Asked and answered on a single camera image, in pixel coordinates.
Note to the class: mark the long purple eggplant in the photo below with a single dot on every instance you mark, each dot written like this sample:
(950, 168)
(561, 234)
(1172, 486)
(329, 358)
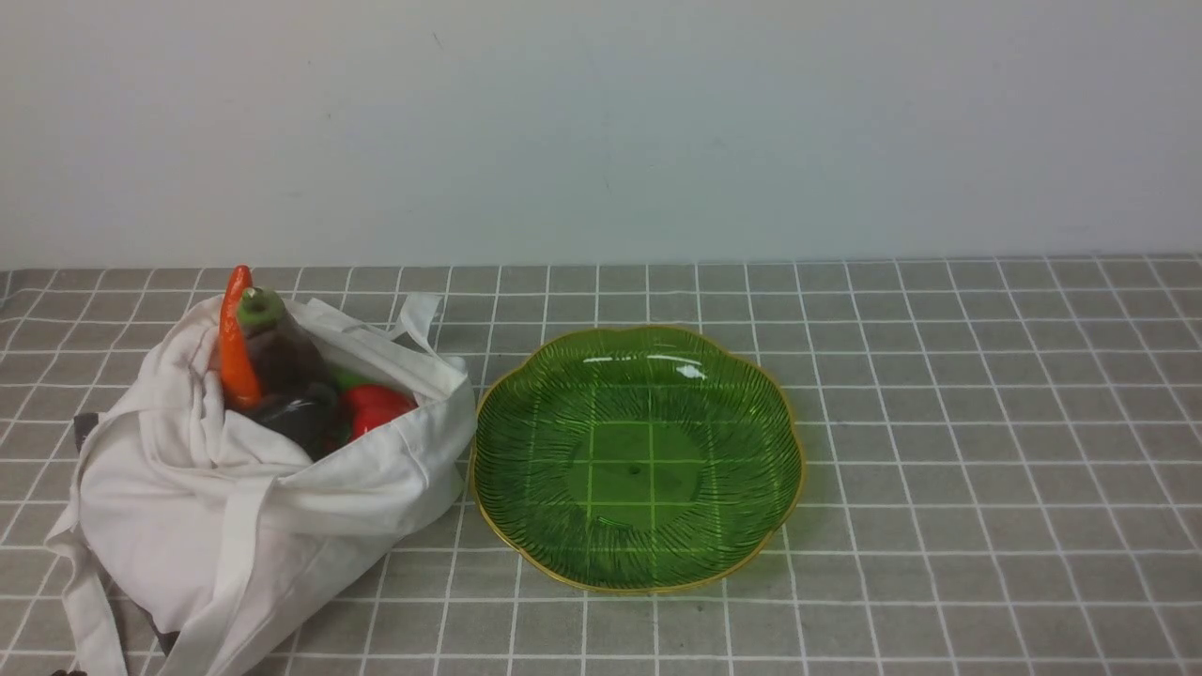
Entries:
(284, 358)

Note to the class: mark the white cloth tote bag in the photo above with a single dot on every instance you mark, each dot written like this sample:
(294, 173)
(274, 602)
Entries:
(227, 534)

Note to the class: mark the green glass plate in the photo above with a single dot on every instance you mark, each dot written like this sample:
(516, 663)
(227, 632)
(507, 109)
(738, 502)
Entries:
(646, 459)

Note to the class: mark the red bell pepper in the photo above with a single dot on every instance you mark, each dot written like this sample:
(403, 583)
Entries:
(369, 406)

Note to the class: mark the green vegetable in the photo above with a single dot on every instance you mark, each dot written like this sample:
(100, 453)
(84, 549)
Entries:
(347, 380)

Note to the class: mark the dark purple round eggplant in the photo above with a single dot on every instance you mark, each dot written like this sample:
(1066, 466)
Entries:
(313, 418)

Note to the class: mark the orange carrot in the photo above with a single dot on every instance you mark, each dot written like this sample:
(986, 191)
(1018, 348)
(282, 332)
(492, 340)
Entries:
(240, 384)

